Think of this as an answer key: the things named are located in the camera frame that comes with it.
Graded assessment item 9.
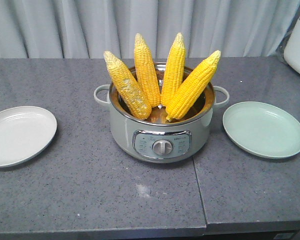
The bright yellow corn cob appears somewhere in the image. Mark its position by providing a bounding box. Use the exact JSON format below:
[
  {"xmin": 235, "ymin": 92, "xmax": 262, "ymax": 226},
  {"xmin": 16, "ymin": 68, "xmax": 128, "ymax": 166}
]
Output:
[
  {"xmin": 161, "ymin": 32, "xmax": 186, "ymax": 107},
  {"xmin": 165, "ymin": 50, "xmax": 222, "ymax": 122}
]

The pale speckled corn cob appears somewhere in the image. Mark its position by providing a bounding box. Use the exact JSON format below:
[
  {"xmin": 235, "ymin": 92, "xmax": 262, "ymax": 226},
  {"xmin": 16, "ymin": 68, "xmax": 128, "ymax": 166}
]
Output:
[{"xmin": 103, "ymin": 50, "xmax": 152, "ymax": 120}]

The orange-yellow corn cob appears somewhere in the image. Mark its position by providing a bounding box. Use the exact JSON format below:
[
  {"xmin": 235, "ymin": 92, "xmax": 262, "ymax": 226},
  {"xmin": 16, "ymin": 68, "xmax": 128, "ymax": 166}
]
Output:
[{"xmin": 134, "ymin": 33, "xmax": 161, "ymax": 108}]

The bright yellow upright corn cob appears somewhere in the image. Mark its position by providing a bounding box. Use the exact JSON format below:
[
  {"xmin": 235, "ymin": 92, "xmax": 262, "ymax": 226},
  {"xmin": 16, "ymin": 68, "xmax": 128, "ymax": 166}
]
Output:
[{"xmin": 161, "ymin": 32, "xmax": 186, "ymax": 107}]

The pale green electric cooking pot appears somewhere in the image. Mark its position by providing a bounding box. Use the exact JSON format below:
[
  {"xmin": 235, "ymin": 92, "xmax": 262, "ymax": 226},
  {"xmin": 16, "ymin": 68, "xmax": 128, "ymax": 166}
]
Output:
[{"xmin": 93, "ymin": 83, "xmax": 230, "ymax": 164}]

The mint green plate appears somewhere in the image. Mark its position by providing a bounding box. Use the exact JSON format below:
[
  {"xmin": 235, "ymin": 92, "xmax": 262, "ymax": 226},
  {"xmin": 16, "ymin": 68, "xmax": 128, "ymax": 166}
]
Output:
[{"xmin": 222, "ymin": 101, "xmax": 300, "ymax": 159}]

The cream white plate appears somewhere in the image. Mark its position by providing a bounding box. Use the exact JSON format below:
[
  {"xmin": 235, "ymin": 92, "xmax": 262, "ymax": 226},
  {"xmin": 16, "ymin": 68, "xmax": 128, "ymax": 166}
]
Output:
[{"xmin": 0, "ymin": 106, "xmax": 58, "ymax": 168}]

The grey pleated curtain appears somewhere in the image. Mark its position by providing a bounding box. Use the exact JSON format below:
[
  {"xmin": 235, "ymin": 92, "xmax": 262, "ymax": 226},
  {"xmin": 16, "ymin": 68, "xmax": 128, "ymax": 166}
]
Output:
[{"xmin": 0, "ymin": 0, "xmax": 300, "ymax": 59}]

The black two-drawer sterilizer cabinet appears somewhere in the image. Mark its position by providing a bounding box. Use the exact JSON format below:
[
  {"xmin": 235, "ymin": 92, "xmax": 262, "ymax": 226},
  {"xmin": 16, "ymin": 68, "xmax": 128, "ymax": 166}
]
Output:
[{"xmin": 272, "ymin": 231, "xmax": 298, "ymax": 240}]

